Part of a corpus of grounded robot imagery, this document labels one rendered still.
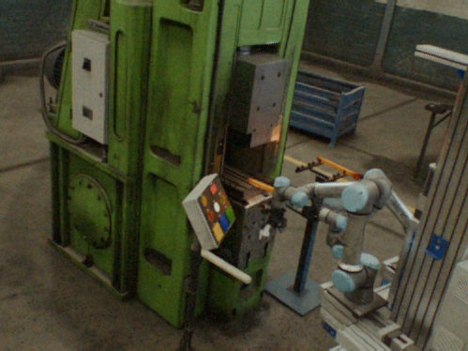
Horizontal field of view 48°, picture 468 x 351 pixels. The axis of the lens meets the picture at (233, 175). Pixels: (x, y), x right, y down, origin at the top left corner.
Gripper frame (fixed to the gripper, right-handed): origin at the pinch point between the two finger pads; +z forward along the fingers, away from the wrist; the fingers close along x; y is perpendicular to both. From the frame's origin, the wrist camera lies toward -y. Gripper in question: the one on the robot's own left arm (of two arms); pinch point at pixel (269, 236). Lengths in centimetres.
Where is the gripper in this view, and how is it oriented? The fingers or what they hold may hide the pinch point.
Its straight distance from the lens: 288.9
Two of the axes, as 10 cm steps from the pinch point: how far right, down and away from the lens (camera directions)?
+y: 5.7, 4.1, -7.2
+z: -1.2, 9.0, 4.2
